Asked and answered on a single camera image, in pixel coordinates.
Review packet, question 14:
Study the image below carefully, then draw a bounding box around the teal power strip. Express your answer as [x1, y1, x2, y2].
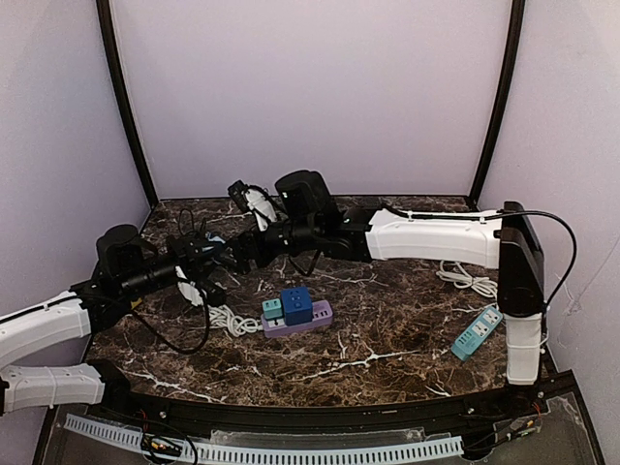
[435, 259, 505, 361]

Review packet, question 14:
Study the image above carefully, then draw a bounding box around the light blue charger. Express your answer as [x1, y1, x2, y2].
[205, 232, 226, 244]

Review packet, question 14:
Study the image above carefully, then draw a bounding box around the purple power strip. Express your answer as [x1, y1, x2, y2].
[207, 298, 335, 339]

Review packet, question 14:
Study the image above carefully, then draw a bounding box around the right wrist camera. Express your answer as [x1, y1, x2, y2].
[275, 170, 339, 220]

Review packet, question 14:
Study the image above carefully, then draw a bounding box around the teal charger plug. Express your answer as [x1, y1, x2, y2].
[262, 298, 283, 321]

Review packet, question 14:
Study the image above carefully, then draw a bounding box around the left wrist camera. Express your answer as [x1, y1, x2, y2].
[94, 224, 156, 278]

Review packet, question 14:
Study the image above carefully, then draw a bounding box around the left black frame post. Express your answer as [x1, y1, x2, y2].
[95, 0, 159, 210]

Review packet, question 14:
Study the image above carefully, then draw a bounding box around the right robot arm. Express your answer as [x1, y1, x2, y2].
[228, 170, 552, 386]

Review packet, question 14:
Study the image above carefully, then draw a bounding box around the right black frame post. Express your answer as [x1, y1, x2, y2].
[467, 0, 526, 210]

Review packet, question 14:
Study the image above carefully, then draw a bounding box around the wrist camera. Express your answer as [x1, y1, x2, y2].
[94, 224, 156, 278]
[275, 170, 339, 220]

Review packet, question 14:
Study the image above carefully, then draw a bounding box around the dark blue cube socket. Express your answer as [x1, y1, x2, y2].
[280, 287, 313, 326]

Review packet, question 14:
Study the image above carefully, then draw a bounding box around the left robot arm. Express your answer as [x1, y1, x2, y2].
[1, 225, 226, 414]

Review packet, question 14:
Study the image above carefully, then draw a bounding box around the white slotted cable duct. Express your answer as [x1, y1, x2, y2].
[64, 414, 463, 464]

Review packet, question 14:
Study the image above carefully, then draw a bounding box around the black frame post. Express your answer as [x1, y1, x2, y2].
[467, 0, 526, 210]
[95, 0, 159, 210]

